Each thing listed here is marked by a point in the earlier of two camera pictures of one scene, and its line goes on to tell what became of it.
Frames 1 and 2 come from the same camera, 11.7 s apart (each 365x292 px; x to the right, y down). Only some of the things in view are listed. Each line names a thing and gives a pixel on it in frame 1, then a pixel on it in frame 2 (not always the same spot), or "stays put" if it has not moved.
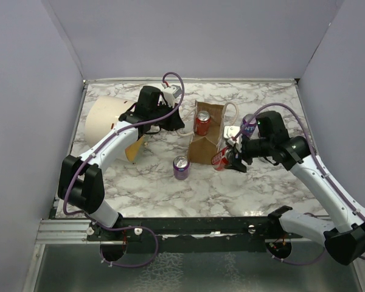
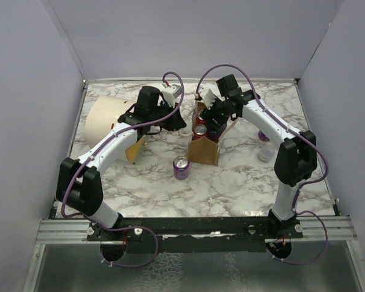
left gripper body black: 168,123 stays put
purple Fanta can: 248,131 -> 214,131
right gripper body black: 250,149 -> 219,111
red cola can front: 219,161 -> 199,129
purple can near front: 181,167 stays put
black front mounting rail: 188,234 stays put
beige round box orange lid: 102,112 stays put
